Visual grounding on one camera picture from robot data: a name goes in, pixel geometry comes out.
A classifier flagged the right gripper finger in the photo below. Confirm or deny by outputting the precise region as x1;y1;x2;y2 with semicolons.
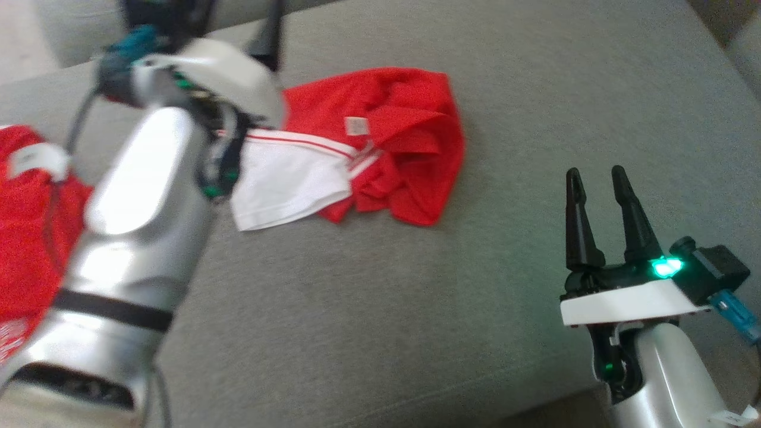
565;168;606;273
611;165;663;264

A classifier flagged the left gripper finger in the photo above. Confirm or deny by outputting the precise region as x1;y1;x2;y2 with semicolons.
177;0;217;40
247;0;285;72

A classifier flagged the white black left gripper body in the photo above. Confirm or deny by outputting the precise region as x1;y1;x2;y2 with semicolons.
134;39;286;128

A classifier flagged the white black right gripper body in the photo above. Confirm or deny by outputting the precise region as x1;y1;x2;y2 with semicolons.
560;256;711;328

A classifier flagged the red white basketball jersey shirt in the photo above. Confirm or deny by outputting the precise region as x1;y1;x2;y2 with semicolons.
229;67;466;231

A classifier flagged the red basketball shorts white trim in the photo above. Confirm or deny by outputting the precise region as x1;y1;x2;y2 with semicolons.
0;124;95;364

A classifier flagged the grey sofa back cushion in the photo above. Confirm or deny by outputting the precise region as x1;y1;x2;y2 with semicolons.
33;0;334;69

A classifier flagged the grey sofa seat cushion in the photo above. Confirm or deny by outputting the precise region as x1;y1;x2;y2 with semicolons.
0;0;761;428

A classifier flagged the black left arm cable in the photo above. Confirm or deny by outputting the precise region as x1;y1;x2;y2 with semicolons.
64;89;102;156

